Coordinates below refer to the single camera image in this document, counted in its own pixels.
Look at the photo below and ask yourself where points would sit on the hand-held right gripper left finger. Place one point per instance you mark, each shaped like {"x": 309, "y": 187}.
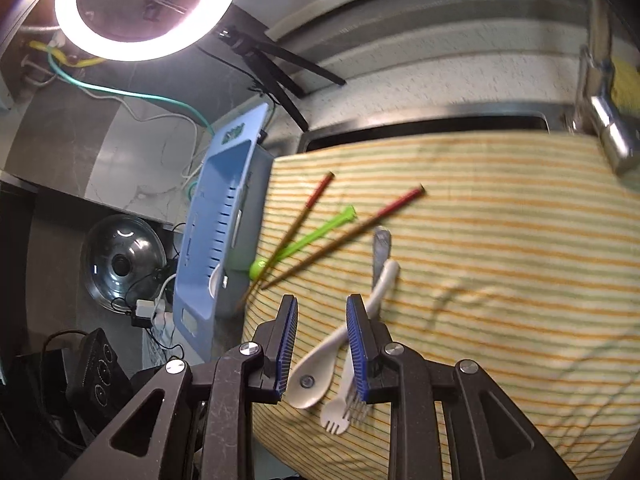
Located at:
{"x": 289, "y": 345}

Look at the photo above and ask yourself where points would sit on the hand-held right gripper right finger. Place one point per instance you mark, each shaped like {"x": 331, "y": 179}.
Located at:
{"x": 356, "y": 350}

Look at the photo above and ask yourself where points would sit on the white plastic fork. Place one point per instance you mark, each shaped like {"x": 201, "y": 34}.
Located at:
{"x": 334, "y": 417}

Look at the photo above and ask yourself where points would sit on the metal fork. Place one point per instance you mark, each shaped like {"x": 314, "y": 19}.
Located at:
{"x": 380, "y": 255}

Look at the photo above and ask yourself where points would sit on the green plastic spoon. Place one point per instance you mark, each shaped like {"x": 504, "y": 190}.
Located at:
{"x": 320, "y": 231}

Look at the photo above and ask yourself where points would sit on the blue plastic drainer basket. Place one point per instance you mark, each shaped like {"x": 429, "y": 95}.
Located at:
{"x": 215, "y": 200}

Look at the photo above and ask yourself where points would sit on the white power strip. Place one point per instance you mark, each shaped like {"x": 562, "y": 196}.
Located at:
{"x": 162, "y": 317}

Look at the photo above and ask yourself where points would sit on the grey power adapter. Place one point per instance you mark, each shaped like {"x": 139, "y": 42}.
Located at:
{"x": 142, "y": 310}

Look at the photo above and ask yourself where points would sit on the yellow striped cloth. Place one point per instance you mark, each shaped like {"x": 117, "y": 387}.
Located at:
{"x": 500, "y": 285}

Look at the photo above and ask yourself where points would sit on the glass pot lid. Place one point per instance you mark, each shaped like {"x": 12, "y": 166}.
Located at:
{"x": 122, "y": 265}

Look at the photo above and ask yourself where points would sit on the black electronic device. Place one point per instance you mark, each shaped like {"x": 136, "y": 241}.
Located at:
{"x": 95, "y": 370}

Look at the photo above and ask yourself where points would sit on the chrome faucet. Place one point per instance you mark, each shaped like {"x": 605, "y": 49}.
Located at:
{"x": 600, "y": 110}

